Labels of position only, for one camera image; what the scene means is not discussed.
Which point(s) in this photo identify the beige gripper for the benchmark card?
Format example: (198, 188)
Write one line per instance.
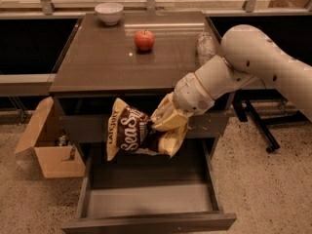
(192, 93)

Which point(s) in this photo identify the brown and yellow chip bag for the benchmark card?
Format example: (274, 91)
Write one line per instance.
(131, 130)

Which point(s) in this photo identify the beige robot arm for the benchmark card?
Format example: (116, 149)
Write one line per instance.
(247, 54)

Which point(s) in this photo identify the dark brown drawer cabinet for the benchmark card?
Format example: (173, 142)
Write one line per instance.
(103, 62)

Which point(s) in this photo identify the open bottom drawer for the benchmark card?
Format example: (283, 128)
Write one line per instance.
(141, 194)

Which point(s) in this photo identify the closed upper drawer front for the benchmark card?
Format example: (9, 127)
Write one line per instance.
(93, 128)

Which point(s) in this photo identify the black wheeled stand leg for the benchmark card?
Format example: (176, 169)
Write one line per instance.
(243, 104)

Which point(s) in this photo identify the clear plastic water bottle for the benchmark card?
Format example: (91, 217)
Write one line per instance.
(205, 47)

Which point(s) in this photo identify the red apple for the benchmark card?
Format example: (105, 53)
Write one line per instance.
(144, 40)

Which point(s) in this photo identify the white ceramic bowl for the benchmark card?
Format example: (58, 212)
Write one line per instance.
(109, 13)

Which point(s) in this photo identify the open cardboard box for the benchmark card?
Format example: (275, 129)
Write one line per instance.
(57, 157)

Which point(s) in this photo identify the metal window railing frame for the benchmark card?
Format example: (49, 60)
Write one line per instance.
(149, 4)

